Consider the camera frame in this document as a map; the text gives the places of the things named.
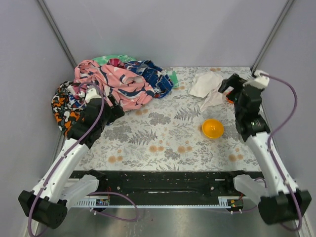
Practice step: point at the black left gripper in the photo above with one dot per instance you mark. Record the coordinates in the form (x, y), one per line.
(111, 110)

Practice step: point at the orange fruit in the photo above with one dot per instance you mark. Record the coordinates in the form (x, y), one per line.
(230, 97)

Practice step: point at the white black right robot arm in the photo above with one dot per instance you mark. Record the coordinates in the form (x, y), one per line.
(281, 200)

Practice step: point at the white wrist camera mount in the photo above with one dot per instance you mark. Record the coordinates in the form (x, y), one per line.
(259, 79)
(90, 94)

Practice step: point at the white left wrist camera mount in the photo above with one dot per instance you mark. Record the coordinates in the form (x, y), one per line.
(90, 94)

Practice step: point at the right aluminium corner post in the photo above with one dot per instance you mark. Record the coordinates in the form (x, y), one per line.
(273, 32)

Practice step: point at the blue white red cloth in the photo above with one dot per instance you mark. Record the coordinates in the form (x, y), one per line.
(155, 76)

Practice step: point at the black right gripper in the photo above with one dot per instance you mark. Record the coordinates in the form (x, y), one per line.
(235, 87)

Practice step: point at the grey slotted cable duct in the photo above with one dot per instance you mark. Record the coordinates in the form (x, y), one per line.
(156, 201)

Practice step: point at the pink navy patterned cloth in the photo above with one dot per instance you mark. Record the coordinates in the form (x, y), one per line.
(130, 90)

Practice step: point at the left aluminium corner post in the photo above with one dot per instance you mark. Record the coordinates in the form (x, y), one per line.
(52, 23)

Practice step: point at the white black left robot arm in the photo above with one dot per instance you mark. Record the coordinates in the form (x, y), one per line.
(49, 201)

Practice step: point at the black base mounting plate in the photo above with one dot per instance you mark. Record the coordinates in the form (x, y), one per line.
(203, 183)

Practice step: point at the orange black camo cloth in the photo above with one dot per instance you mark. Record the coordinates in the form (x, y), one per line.
(67, 105)

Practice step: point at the floral patterned table mat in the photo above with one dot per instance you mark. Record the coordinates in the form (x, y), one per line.
(166, 135)

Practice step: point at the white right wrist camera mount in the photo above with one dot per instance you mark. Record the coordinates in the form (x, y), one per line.
(259, 79)

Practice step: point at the aluminium corner post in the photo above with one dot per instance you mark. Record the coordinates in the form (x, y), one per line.
(273, 32)
(52, 23)

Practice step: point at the yellow plastic bowl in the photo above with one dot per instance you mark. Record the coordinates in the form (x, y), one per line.
(213, 129)

